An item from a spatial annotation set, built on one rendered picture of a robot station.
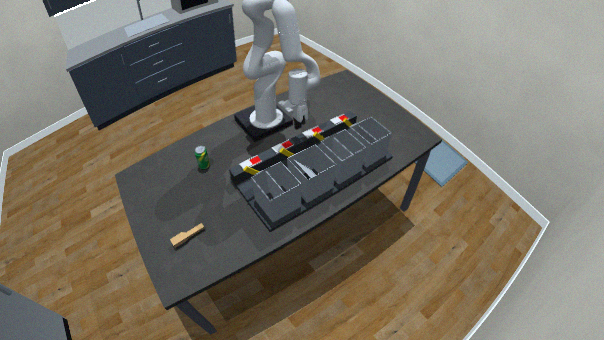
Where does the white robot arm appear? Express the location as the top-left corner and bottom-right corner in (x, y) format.
(242, 0), (321, 129)

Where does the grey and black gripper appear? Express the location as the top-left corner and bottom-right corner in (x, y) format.
(292, 102), (308, 130)

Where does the green drink can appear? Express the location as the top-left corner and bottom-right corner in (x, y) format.
(195, 146), (210, 169)

